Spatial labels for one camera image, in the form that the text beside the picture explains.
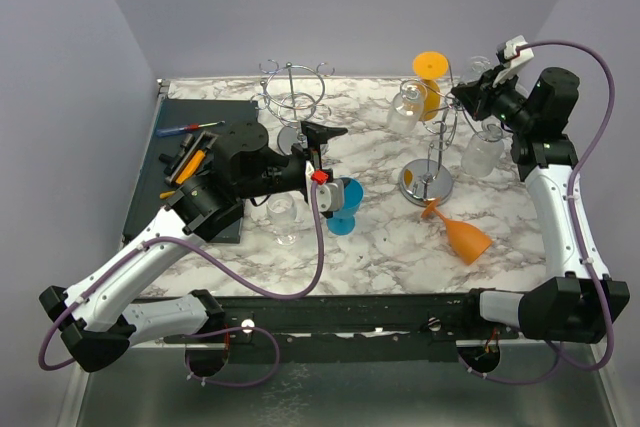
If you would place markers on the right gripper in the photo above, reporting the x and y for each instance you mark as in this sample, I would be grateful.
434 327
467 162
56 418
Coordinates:
472 92

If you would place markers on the black orange hammer tool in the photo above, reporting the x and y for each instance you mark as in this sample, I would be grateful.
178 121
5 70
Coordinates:
192 160

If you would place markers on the blue plastic goblet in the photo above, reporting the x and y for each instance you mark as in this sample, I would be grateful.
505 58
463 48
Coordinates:
343 221

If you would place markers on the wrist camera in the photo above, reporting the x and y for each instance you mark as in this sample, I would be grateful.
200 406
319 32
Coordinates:
513 56
328 197

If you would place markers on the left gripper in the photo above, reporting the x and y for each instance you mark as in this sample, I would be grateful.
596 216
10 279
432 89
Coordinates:
316 136

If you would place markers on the clear stemmed wine glass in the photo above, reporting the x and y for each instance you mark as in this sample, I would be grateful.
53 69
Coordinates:
281 213

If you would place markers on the orange plastic goblet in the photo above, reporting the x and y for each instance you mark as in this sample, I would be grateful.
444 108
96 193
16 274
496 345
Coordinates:
467 241

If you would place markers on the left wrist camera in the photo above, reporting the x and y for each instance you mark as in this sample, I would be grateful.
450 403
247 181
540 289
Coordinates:
328 197

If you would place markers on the round chrome glass rack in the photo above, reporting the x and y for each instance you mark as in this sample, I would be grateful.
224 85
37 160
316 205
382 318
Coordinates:
292 93

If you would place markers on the yellow plastic goblet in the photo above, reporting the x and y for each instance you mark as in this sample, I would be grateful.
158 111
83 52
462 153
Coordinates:
429 66

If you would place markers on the clear ribbed wine glass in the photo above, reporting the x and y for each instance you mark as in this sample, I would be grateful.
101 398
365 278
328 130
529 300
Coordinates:
483 151

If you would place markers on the aluminium rail frame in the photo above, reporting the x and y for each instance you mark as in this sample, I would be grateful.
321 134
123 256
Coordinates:
79 379

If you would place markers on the tall clear flute glass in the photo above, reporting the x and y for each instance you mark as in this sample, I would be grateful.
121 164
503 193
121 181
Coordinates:
474 69

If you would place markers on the blue handled screwdriver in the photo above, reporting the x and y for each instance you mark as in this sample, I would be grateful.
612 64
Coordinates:
187 128

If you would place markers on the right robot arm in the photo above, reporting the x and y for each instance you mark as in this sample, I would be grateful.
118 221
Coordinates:
579 295

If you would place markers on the scrolled chrome glass rack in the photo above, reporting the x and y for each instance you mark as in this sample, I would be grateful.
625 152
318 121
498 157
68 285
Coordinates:
423 180

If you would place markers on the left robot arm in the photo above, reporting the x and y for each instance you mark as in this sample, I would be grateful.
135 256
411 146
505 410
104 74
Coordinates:
98 319

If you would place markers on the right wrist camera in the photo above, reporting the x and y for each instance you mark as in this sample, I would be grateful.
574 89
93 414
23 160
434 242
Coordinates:
513 56

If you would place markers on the small clear wine glass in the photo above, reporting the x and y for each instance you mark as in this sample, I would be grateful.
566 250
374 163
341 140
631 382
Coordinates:
406 108

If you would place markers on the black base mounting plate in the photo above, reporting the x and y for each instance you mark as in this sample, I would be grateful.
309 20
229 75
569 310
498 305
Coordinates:
353 328

